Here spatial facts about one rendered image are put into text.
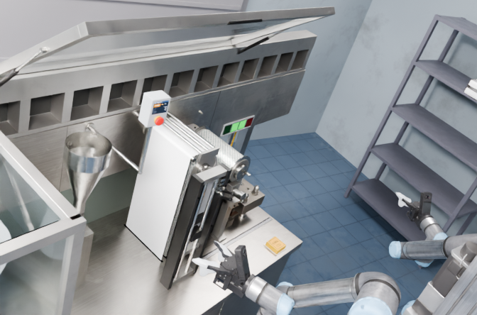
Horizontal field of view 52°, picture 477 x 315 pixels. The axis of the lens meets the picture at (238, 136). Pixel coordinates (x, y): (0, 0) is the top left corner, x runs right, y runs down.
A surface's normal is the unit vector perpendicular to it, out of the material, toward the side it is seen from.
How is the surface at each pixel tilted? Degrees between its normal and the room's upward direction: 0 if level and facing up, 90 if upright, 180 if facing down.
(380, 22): 90
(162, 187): 90
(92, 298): 0
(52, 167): 90
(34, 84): 90
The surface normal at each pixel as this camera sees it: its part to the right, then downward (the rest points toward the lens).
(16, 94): 0.72, 0.52
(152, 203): -0.64, 0.22
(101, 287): 0.28, -0.82
